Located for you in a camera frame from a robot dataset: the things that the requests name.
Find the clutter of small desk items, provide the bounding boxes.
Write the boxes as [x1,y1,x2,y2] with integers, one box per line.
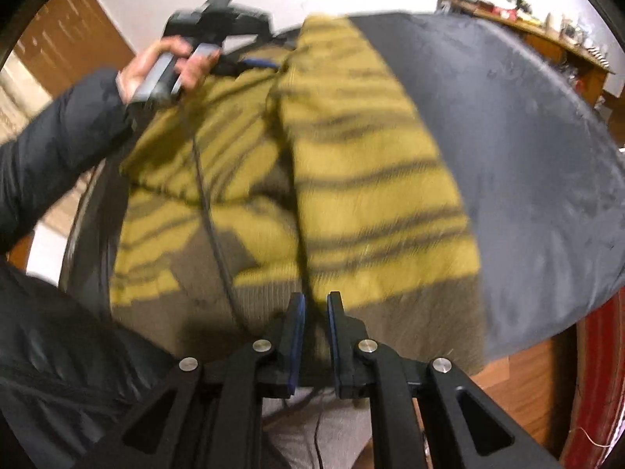
[469,0,611,62]

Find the person's left forearm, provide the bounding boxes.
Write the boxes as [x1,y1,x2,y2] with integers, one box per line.
[0,67,136,256]

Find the black bed sheet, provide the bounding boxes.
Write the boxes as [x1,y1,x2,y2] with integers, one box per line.
[59,12,625,362]

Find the person's grey pants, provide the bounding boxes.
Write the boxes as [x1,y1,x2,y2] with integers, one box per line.
[261,386,378,469]

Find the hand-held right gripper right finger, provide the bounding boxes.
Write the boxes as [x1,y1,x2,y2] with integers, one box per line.
[326,290,563,469]

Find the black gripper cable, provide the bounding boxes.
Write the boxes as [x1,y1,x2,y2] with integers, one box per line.
[188,102,247,330]

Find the yellow striped knit sweater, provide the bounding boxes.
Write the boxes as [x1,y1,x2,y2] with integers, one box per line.
[108,14,488,374]

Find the wooden desk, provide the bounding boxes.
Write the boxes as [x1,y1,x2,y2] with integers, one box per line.
[436,0,617,108]

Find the beige curtain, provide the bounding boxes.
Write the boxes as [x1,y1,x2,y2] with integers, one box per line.
[0,51,55,145]

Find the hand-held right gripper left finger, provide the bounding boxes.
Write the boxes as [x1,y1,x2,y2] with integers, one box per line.
[73,292,308,469]

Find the brown wooden door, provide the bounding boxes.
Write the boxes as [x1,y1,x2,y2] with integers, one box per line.
[12,0,138,99]

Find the person's left hand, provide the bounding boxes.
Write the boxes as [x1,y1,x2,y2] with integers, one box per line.
[116,38,221,106]

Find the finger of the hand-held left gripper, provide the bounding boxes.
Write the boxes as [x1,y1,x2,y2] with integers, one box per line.
[215,54,290,77]

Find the red curved object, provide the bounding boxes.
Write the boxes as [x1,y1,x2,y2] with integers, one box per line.
[559,288,625,469]

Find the person's black jacket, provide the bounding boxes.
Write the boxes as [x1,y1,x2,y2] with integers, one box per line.
[0,259,197,469]

